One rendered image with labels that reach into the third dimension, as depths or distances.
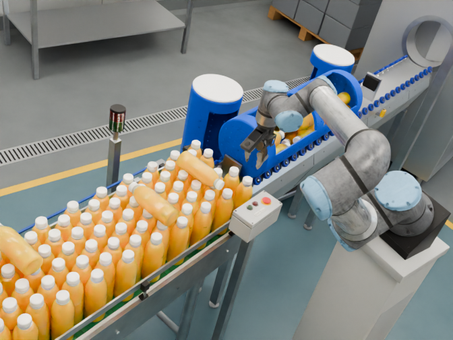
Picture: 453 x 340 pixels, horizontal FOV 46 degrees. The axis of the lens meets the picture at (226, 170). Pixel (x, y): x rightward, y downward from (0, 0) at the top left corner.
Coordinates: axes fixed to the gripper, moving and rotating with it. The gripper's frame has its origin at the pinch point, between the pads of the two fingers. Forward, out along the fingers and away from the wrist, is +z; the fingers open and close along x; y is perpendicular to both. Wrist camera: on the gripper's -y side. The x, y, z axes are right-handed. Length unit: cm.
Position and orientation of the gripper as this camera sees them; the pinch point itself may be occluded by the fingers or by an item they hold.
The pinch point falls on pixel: (251, 163)
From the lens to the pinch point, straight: 218.0
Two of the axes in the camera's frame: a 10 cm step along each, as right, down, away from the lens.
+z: -1.9, 7.6, 6.2
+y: 6.5, -3.8, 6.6
